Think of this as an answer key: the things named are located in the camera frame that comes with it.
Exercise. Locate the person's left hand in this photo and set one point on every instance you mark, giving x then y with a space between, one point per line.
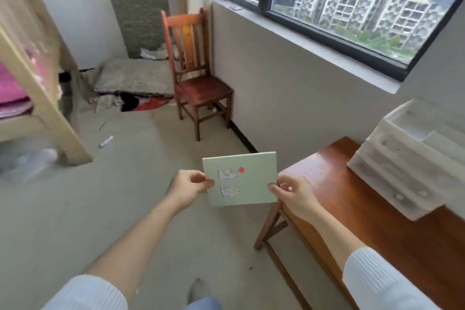
185 190

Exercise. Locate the person's right hand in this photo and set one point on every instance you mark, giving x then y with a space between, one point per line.
298 199

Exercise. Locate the person's right thumb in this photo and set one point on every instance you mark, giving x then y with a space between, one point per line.
278 190

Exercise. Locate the person's left thumb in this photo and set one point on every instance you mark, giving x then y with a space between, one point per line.
204 185

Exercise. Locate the green notebook with cartoon stickers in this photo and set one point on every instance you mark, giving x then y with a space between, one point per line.
241 179

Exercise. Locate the person's right forearm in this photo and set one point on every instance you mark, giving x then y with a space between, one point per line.
359 266

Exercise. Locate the person's left forearm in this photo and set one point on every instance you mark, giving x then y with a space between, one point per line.
127 251

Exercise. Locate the red-brown wooden chair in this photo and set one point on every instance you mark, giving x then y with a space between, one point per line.
199 91

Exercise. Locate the red and black clothes pile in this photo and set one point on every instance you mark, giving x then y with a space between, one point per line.
143 102

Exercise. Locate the person's grey shoe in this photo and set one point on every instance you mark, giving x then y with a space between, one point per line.
198 291

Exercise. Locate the red-brown wooden table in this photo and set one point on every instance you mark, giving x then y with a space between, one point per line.
377 226

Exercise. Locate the white marker pen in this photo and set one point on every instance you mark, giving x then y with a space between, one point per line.
106 141

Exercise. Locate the person's blue trouser leg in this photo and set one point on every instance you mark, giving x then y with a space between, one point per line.
203 303

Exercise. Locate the white plastic drawer organizer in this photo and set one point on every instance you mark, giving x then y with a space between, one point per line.
410 160

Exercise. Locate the crumpled white paper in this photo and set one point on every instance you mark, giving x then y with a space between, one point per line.
154 53

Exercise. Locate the clear plastic bag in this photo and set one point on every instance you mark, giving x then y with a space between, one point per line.
31 162

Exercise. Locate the black framed window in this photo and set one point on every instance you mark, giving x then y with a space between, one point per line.
348 4

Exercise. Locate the white board panel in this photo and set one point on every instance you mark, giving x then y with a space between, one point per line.
80 15

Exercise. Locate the pink bedding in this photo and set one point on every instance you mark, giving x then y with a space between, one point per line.
12 93

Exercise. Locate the light wooden bed frame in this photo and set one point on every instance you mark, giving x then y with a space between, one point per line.
40 95

